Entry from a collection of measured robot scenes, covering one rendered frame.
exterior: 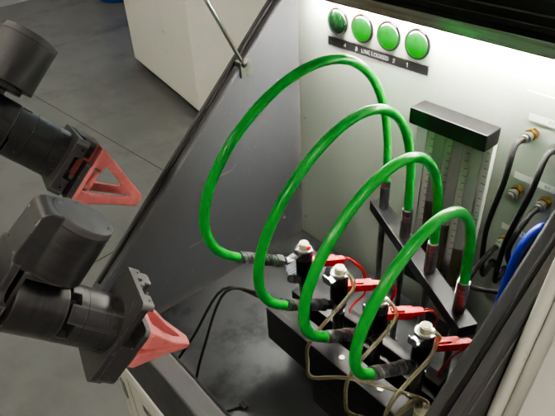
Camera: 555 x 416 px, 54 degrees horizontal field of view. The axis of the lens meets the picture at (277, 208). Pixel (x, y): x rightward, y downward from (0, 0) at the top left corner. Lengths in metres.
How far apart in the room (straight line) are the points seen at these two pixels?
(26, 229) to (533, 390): 0.57
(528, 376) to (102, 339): 0.48
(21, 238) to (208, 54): 3.29
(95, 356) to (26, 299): 0.11
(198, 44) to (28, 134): 3.09
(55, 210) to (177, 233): 0.67
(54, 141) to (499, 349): 0.55
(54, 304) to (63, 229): 0.07
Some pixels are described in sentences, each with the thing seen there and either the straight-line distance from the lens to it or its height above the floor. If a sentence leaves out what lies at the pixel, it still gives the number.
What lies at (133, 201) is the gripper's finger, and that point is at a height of 1.34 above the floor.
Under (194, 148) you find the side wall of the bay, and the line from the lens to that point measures 1.07.
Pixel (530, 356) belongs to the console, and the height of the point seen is 1.17.
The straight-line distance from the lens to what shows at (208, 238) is 0.73.
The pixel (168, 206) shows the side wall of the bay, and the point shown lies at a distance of 1.09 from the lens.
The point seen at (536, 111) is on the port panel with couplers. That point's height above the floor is 1.33.
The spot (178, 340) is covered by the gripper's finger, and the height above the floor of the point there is 1.24.
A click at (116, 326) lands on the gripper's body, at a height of 1.31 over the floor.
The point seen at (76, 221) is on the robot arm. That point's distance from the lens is 0.48.
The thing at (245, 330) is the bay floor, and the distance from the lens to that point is 1.16.
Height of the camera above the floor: 1.70
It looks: 36 degrees down
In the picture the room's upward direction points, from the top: 3 degrees counter-clockwise
